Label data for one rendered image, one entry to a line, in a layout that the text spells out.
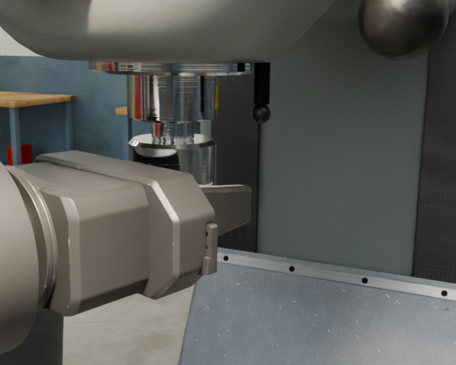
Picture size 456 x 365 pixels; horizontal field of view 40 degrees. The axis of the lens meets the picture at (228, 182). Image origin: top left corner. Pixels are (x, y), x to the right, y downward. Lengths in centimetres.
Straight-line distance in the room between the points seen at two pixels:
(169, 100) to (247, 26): 7
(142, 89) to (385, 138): 41
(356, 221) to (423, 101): 15
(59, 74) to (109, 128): 68
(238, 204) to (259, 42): 10
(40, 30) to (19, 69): 575
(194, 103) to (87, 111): 529
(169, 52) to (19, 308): 11
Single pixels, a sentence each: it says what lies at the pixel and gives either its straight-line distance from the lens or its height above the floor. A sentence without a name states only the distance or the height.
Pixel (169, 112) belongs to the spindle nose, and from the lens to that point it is 31.
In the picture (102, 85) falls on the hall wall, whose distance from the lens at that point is 547.
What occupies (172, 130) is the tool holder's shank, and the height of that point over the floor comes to 127.
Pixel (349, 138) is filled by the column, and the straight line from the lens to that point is 68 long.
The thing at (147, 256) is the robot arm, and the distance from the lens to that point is 27.
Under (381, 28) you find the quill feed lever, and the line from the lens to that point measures 21.
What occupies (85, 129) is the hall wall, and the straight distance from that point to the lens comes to 563.
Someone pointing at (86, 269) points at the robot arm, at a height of 123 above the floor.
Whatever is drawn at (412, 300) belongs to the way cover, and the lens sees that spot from 70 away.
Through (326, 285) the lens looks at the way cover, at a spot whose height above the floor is 106.
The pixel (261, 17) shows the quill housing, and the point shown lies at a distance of 26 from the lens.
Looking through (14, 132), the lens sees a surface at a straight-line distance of 506.
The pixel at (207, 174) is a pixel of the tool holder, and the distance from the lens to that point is 32.
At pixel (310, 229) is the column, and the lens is 72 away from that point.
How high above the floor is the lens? 132
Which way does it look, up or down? 12 degrees down
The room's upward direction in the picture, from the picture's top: 1 degrees clockwise
